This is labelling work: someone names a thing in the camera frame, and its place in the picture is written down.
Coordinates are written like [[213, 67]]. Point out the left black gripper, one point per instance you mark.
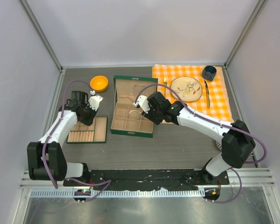
[[88, 122]]

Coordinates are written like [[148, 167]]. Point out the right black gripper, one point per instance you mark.
[[149, 116]]

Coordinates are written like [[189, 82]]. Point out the green jewelry tray insert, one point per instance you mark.
[[96, 133]]

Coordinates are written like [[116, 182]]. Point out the green jewelry box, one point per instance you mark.
[[127, 120]]

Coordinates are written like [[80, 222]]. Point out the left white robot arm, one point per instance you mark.
[[46, 161]]

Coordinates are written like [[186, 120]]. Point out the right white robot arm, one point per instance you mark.
[[236, 143]]

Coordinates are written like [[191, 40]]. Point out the gold fork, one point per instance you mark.
[[165, 84]]

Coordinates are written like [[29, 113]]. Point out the orange plastic bowl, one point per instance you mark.
[[99, 83]]

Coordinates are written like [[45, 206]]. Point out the beige bird pattern plate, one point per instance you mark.
[[188, 89]]

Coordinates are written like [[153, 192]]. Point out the gold knife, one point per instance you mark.
[[207, 94]]

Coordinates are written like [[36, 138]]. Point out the orange white checkered cloth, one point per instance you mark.
[[219, 100]]

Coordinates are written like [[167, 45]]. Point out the dark blue mug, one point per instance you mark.
[[209, 73]]

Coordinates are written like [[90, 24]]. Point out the grey ribbed cup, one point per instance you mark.
[[218, 145]]

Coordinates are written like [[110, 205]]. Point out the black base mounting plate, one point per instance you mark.
[[155, 179]]

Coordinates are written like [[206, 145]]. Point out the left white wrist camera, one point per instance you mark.
[[94, 100]]

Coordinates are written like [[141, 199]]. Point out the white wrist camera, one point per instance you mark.
[[142, 102], [94, 100]]

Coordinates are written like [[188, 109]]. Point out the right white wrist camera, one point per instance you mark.
[[142, 102]]

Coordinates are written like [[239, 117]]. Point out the white slotted cable duct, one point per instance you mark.
[[81, 193]]

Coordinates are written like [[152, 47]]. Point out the aluminium frame rail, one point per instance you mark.
[[250, 177]]

